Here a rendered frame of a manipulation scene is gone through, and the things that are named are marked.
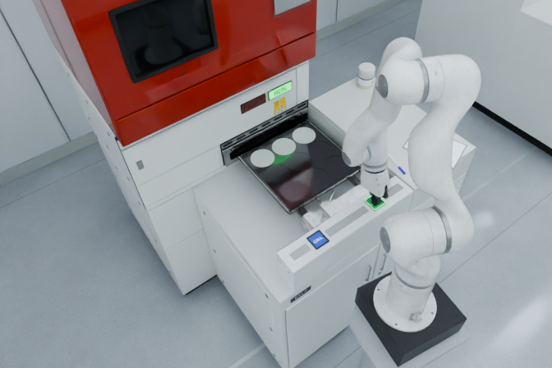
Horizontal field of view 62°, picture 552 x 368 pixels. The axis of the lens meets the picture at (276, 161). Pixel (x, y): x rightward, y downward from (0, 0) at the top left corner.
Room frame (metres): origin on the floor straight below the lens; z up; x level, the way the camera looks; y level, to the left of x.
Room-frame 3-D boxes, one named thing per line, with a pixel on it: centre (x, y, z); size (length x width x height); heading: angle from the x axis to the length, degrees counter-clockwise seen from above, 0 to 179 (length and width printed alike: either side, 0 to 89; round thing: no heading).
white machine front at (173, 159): (1.33, 0.19, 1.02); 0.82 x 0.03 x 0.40; 123
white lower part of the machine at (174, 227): (1.61, 0.37, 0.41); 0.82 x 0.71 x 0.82; 123
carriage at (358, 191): (1.03, -0.25, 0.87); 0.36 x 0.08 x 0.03; 123
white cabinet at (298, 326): (1.20, -0.22, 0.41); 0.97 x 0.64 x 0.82; 123
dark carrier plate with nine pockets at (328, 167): (1.24, -0.09, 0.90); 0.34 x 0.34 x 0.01; 33
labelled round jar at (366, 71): (1.63, -0.42, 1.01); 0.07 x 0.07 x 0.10
